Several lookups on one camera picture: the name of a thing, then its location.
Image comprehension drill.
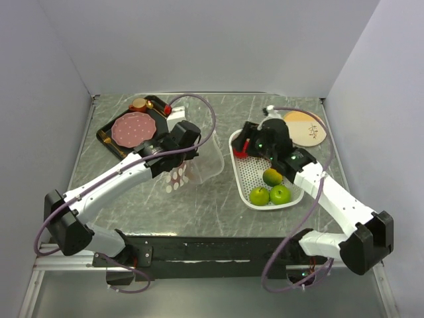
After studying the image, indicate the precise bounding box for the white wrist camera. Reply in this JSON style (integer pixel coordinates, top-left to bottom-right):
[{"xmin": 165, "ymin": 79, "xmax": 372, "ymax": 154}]
[
  {"xmin": 166, "ymin": 106, "xmax": 186, "ymax": 126},
  {"xmin": 263, "ymin": 105, "xmax": 282, "ymax": 121}
]

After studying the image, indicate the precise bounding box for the green apple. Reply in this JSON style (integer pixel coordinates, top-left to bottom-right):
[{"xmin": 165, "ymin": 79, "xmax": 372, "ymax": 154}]
[
  {"xmin": 249, "ymin": 187, "xmax": 270, "ymax": 206},
  {"xmin": 270, "ymin": 184, "xmax": 292, "ymax": 205}
]

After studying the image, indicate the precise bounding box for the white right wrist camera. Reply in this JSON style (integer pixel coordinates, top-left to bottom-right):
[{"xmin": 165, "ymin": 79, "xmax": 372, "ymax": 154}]
[{"xmin": 263, "ymin": 105, "xmax": 282, "ymax": 121}]

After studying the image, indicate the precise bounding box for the green apple right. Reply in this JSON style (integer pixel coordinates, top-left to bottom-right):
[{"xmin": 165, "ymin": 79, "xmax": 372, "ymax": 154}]
[{"xmin": 270, "ymin": 184, "xmax": 292, "ymax": 205}]

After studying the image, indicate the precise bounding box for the yellow cream round plate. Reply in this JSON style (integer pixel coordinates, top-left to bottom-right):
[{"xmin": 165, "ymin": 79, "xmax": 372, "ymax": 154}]
[{"xmin": 283, "ymin": 111, "xmax": 327, "ymax": 147}]

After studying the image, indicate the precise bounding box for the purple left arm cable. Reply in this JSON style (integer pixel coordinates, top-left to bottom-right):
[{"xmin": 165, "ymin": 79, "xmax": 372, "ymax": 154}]
[{"xmin": 32, "ymin": 94, "xmax": 217, "ymax": 295}]

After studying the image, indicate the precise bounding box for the green apple left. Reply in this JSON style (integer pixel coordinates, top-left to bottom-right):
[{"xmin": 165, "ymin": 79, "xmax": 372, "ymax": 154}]
[{"xmin": 249, "ymin": 187, "xmax": 270, "ymax": 206}]

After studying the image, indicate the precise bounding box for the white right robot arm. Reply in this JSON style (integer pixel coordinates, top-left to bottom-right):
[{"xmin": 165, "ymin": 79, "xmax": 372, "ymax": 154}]
[{"xmin": 231, "ymin": 118, "xmax": 394, "ymax": 275}]

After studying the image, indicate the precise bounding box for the pink polka dot plate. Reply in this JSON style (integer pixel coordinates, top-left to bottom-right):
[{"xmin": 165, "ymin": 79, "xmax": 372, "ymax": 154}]
[{"xmin": 111, "ymin": 112, "xmax": 156, "ymax": 148}]

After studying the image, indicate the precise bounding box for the yellow green mango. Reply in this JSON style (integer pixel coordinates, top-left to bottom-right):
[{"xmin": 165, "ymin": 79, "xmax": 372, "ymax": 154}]
[{"xmin": 262, "ymin": 168, "xmax": 283, "ymax": 187}]

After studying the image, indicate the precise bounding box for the orange cup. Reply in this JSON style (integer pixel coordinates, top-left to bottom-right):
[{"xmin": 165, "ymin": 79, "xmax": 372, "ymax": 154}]
[{"xmin": 129, "ymin": 98, "xmax": 147, "ymax": 113}]

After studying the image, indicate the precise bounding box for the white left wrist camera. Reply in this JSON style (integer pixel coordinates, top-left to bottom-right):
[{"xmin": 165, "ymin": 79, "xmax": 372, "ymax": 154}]
[{"xmin": 166, "ymin": 106, "xmax": 186, "ymax": 126}]

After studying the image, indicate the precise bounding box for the gold fork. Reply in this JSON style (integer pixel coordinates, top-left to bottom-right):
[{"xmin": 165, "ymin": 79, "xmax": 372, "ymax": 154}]
[{"xmin": 99, "ymin": 131, "xmax": 127, "ymax": 158}]

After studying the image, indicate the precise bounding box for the red apple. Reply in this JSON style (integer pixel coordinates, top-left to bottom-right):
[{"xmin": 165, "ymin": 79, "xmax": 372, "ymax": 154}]
[{"xmin": 233, "ymin": 138, "xmax": 251, "ymax": 158}]

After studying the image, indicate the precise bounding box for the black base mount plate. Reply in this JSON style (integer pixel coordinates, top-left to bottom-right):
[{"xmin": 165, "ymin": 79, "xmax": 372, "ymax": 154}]
[{"xmin": 91, "ymin": 235, "xmax": 332, "ymax": 286}]

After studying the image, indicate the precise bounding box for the black rectangular tray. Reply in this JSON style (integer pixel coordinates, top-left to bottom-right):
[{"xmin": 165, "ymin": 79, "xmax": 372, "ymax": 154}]
[{"xmin": 96, "ymin": 95, "xmax": 168, "ymax": 160}]

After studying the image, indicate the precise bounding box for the clear polka dot zip bag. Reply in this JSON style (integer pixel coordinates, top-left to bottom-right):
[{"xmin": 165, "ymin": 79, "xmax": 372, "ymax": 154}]
[{"xmin": 163, "ymin": 131, "xmax": 225, "ymax": 195}]

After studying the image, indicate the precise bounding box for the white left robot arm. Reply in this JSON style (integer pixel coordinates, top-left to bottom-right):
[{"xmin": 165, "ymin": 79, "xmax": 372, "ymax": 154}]
[{"xmin": 44, "ymin": 121, "xmax": 201, "ymax": 266}]

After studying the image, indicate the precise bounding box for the white perforated plastic basket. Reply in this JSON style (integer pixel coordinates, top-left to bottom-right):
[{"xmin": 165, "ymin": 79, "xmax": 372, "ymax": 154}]
[{"xmin": 229, "ymin": 146, "xmax": 304, "ymax": 211}]

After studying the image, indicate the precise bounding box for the gold spoon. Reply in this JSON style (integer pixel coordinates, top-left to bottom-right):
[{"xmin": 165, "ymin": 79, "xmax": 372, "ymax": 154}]
[{"xmin": 146, "ymin": 100, "xmax": 166, "ymax": 115}]

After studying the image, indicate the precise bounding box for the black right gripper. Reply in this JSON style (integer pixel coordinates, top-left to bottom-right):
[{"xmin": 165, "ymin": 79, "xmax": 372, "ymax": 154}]
[{"xmin": 231, "ymin": 121, "xmax": 276, "ymax": 161}]

